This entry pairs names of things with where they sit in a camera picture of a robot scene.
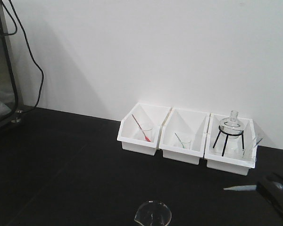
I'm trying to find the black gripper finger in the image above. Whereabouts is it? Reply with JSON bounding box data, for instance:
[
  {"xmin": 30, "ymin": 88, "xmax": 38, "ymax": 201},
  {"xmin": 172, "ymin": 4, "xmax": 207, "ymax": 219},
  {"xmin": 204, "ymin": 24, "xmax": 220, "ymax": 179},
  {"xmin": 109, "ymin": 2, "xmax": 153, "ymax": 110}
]
[{"xmin": 256, "ymin": 172, "xmax": 283, "ymax": 219}]

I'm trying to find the transparent plastic pipette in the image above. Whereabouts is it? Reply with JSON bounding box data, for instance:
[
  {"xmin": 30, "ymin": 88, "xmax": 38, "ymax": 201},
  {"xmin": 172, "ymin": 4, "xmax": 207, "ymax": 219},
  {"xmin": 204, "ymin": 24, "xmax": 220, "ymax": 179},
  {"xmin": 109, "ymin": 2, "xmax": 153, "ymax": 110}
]
[{"xmin": 223, "ymin": 185, "xmax": 257, "ymax": 191}]

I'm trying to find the small beaker in right bin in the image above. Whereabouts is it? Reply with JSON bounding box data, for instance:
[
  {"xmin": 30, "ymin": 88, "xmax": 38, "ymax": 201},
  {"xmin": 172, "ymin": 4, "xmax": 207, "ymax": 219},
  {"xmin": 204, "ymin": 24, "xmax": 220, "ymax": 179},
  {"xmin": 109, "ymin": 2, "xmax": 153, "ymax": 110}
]
[{"xmin": 238, "ymin": 148, "xmax": 253, "ymax": 161}]

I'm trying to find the small beaker in bin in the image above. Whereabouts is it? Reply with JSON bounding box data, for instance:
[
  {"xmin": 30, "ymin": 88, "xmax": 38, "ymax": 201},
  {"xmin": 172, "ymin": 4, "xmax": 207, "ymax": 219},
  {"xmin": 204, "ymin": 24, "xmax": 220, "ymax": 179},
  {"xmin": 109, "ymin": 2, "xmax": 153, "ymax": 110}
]
[
  {"xmin": 181, "ymin": 139, "xmax": 191, "ymax": 150},
  {"xmin": 238, "ymin": 148, "xmax": 253, "ymax": 161},
  {"xmin": 142, "ymin": 127, "xmax": 153, "ymax": 142}
]

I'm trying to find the right white storage bin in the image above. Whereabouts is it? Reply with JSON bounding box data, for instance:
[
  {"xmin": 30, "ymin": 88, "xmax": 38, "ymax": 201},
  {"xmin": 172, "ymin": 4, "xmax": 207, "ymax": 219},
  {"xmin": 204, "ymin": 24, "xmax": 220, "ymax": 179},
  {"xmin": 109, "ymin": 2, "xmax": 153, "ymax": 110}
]
[{"xmin": 204, "ymin": 113, "xmax": 258, "ymax": 176}]

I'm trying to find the white storage bin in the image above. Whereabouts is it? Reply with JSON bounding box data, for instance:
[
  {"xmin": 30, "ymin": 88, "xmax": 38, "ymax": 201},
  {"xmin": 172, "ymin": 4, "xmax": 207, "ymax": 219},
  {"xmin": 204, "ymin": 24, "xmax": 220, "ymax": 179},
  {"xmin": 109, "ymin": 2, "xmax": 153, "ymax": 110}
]
[
  {"xmin": 159, "ymin": 108, "xmax": 210, "ymax": 165},
  {"xmin": 204, "ymin": 113, "xmax": 258, "ymax": 176},
  {"xmin": 117, "ymin": 103, "xmax": 172, "ymax": 156}
]

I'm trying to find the black tripod stand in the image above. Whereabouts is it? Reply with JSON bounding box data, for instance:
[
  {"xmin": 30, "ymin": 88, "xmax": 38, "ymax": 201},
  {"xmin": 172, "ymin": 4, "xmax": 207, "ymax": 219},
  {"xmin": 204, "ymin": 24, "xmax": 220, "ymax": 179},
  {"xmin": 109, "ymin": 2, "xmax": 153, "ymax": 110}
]
[{"xmin": 213, "ymin": 126, "xmax": 244, "ymax": 157}]

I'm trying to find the clear round-bottom glass flask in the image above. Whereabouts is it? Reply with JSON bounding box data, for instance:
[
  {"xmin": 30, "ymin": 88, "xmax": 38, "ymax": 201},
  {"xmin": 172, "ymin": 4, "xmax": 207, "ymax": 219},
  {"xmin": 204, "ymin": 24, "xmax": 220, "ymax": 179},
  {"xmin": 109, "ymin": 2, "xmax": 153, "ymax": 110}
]
[{"xmin": 219, "ymin": 110, "xmax": 244, "ymax": 135}]

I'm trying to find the small beaker in middle bin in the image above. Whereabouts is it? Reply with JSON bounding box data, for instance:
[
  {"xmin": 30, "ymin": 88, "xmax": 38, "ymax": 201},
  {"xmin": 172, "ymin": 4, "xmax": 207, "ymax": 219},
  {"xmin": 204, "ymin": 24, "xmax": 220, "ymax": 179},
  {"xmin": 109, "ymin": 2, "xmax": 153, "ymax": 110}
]
[{"xmin": 181, "ymin": 139, "xmax": 191, "ymax": 150}]

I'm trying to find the middle white storage bin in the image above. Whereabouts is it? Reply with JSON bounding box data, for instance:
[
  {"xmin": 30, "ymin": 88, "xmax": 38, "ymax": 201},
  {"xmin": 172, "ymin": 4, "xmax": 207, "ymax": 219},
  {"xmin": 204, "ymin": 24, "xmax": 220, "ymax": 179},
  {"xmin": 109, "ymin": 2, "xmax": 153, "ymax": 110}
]
[{"xmin": 159, "ymin": 108, "xmax": 210, "ymax": 165}]

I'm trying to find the clear glass beaker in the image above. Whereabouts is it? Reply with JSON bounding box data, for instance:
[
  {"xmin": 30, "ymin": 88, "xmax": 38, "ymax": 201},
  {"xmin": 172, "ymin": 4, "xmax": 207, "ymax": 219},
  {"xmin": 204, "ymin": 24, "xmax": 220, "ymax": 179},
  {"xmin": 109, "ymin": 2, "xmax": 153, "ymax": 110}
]
[{"xmin": 134, "ymin": 200, "xmax": 172, "ymax": 226}]

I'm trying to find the small beaker in left bin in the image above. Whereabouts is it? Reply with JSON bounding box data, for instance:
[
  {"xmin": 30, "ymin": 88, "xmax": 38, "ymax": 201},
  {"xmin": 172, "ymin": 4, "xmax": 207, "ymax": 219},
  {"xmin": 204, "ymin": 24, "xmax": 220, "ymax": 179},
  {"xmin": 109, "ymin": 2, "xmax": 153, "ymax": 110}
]
[{"xmin": 142, "ymin": 127, "xmax": 153, "ymax": 142}]

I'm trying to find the left white storage bin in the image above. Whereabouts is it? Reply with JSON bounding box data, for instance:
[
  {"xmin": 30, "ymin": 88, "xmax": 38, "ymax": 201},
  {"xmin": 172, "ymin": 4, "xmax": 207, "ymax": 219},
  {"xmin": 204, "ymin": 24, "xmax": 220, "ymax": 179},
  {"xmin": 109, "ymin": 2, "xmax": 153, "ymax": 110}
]
[{"xmin": 117, "ymin": 103, "xmax": 172, "ymax": 156}]

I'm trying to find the glass-door cabinet appliance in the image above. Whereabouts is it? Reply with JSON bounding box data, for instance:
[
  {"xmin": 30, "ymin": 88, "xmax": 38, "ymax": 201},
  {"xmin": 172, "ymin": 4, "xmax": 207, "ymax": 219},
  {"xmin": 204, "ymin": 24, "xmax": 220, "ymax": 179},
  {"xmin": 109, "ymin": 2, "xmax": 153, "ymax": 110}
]
[{"xmin": 0, "ymin": 0, "xmax": 30, "ymax": 129}]

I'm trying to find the black power cable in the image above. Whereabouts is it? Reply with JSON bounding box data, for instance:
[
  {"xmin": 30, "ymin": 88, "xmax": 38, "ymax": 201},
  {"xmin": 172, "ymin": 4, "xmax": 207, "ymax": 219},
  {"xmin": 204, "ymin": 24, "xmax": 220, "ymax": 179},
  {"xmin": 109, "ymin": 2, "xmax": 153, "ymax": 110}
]
[{"xmin": 1, "ymin": 0, "xmax": 45, "ymax": 111}]

